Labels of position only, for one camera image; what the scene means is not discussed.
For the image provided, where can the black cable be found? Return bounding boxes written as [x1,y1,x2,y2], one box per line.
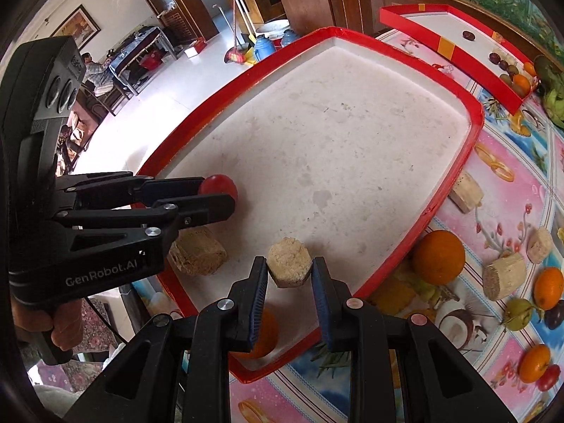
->
[84,295,127,345]

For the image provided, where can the person's left hand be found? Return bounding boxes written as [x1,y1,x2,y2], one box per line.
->
[11,297,84,352]

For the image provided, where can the fruit print tablecloth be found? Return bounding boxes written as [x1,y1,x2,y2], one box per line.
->
[130,29,564,423]

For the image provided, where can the green round fruit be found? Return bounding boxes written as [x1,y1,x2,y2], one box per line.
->
[502,298,540,331]

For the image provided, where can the large red tray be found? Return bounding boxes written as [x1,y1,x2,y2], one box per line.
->
[134,26,485,383]

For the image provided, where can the dining table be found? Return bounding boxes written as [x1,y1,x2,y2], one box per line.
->
[108,26,177,98]

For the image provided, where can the green leafy vegetable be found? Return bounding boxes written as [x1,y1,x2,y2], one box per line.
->
[533,55,564,128]

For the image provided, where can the wooden display cabinet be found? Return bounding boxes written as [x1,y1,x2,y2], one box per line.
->
[125,0,221,47]

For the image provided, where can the framed wall picture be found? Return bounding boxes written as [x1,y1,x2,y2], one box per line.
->
[50,4,102,38]

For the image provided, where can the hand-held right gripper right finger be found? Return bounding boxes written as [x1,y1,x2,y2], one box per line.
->
[311,256,518,423]

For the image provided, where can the broom with red head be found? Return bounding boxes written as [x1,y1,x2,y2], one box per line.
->
[222,0,255,66]

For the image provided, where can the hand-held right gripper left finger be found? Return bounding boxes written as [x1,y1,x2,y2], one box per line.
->
[62,256,269,423]

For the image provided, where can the white basin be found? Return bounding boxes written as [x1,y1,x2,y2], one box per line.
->
[256,20,290,39]

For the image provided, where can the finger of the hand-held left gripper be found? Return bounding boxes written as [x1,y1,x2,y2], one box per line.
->
[56,172,206,209]
[52,191,237,256]

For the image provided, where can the wooden chair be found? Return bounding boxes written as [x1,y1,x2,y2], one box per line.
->
[57,92,117,172]

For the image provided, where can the narrow red tray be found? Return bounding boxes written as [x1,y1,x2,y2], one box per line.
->
[380,4,540,115]

